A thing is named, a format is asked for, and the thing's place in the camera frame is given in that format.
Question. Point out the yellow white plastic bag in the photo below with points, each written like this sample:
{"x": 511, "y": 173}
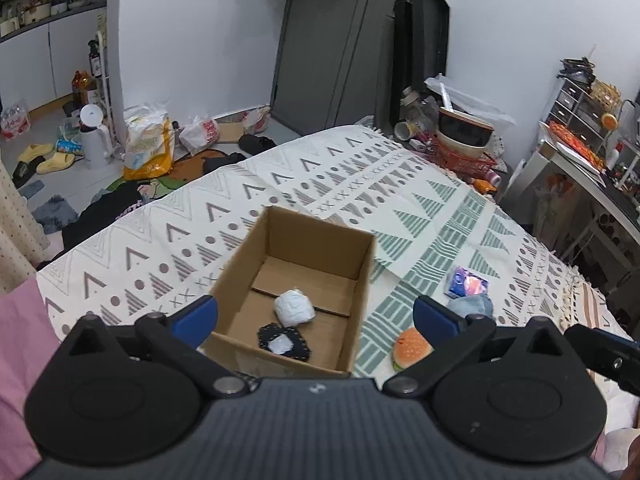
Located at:
{"x": 150, "y": 142}

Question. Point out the grey drawer organizer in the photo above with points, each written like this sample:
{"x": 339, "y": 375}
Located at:
{"x": 581, "y": 110}

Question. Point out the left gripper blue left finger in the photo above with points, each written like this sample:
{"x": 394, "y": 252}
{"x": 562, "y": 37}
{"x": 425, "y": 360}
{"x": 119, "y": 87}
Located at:
{"x": 174, "y": 340}

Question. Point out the red plastic basket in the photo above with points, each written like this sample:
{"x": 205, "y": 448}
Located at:
{"x": 461, "y": 158}

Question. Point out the plush hamburger toy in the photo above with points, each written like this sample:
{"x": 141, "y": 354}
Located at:
{"x": 409, "y": 348}

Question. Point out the white side table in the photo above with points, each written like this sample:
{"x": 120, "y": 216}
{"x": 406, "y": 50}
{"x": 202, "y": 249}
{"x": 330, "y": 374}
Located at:
{"x": 574, "y": 209}

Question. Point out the brown cardboard box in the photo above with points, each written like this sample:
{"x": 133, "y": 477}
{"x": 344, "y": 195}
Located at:
{"x": 285, "y": 250}

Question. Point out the yellow slippers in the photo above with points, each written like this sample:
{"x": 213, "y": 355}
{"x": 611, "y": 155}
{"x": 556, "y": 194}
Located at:
{"x": 44, "y": 158}

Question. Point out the patterned white green blanket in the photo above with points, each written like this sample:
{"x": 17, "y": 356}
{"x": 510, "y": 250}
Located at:
{"x": 425, "y": 222}

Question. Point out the pink fabric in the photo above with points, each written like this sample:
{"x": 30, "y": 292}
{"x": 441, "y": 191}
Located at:
{"x": 27, "y": 343}

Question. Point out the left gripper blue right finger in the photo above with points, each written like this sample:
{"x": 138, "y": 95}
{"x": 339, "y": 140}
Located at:
{"x": 456, "y": 341}

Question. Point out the white thermos jug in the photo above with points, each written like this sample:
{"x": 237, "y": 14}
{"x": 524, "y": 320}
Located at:
{"x": 95, "y": 137}

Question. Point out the fluffy blue-grey plush toy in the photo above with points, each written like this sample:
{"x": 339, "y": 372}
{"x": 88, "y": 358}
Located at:
{"x": 471, "y": 305}

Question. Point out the cream black bowl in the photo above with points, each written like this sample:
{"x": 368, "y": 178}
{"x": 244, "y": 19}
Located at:
{"x": 463, "y": 133}

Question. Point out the white soft bundle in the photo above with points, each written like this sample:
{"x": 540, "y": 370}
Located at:
{"x": 293, "y": 308}

